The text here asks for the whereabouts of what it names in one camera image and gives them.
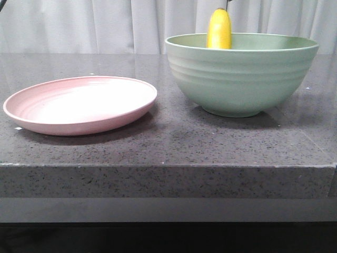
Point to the pink plate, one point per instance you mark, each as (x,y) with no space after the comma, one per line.
(80,105)

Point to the yellow banana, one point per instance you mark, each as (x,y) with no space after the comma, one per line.
(219,35)

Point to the white curtain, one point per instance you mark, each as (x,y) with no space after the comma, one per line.
(141,27)

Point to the green ribbed bowl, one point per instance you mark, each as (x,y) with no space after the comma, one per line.
(258,72)

